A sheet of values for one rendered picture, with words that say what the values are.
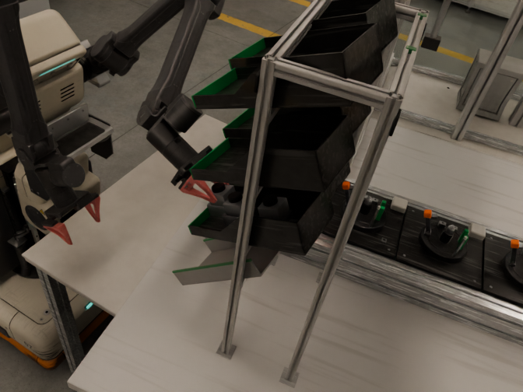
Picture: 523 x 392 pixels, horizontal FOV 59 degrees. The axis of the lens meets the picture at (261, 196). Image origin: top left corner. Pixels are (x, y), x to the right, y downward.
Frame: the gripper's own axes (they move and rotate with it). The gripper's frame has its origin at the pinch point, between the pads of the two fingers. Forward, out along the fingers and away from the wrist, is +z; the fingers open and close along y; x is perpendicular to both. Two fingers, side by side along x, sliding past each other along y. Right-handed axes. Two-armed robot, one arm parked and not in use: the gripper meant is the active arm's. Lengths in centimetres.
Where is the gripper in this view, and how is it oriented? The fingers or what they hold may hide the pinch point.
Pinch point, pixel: (219, 193)
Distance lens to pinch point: 101.2
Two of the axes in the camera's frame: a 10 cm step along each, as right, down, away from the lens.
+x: -4.7, 4.7, 7.5
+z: 7.1, 7.0, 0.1
